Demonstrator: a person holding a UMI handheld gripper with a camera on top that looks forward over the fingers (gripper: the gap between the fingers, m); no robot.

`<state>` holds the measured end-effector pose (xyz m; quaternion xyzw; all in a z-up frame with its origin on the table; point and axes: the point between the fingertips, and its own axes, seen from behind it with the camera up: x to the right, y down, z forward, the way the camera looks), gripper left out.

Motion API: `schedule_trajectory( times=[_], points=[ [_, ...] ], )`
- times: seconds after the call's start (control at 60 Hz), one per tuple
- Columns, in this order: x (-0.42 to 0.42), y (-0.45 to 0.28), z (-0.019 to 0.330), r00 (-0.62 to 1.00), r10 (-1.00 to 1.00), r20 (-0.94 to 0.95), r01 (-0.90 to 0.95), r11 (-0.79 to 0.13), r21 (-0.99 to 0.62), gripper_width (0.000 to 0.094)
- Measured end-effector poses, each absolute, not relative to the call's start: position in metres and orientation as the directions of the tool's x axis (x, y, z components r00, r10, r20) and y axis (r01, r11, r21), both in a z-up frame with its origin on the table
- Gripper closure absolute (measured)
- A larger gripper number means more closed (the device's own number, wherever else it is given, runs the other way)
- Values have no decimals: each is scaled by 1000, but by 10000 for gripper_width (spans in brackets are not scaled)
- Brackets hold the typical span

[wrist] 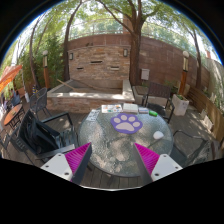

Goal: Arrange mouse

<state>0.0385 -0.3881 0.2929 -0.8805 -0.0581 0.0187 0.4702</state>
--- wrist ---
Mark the green small object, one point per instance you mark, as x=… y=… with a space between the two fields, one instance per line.
x=152 y=113

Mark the purple paw print mousepad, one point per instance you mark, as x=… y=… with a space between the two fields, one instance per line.
x=126 y=123

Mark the wooden lamp post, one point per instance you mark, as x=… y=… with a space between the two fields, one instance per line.
x=45 y=67
x=184 y=72

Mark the wooden lamp post left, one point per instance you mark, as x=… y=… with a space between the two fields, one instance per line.
x=45 y=67

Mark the white square planter box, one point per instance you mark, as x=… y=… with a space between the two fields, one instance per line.
x=181 y=104

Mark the white closed book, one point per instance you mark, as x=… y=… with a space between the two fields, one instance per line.
x=130 y=108

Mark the black mesh chair left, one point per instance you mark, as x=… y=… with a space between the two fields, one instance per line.
x=38 y=102

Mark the round glass patio table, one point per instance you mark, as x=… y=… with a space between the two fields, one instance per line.
x=112 y=151

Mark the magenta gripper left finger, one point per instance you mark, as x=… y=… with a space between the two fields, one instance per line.
x=72 y=165

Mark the wooden lamp post right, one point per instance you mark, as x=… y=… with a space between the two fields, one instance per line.
x=184 y=72

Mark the round orange side table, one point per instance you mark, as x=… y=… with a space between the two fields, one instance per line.
x=13 y=118

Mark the dark chair behind table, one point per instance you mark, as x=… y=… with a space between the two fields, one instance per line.
x=159 y=91

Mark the black chair right near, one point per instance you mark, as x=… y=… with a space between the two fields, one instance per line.
x=189 y=149

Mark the large tree trunk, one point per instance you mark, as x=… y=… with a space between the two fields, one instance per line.
x=136 y=21

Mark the orange patio umbrella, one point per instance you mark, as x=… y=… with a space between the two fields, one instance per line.
x=8 y=75

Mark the patterned paper sheet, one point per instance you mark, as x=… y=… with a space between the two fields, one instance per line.
x=93 y=115

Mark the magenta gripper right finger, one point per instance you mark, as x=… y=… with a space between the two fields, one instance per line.
x=153 y=166

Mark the black chair left near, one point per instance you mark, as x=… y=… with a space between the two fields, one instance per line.
x=42 y=140

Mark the grey utility box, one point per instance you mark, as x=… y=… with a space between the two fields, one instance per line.
x=145 y=74

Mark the stone raised planter bed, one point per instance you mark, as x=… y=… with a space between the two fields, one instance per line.
x=81 y=96

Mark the colourful picture book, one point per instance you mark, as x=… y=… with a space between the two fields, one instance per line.
x=111 y=108

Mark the small grey booklet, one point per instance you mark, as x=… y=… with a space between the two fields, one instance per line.
x=143 y=110

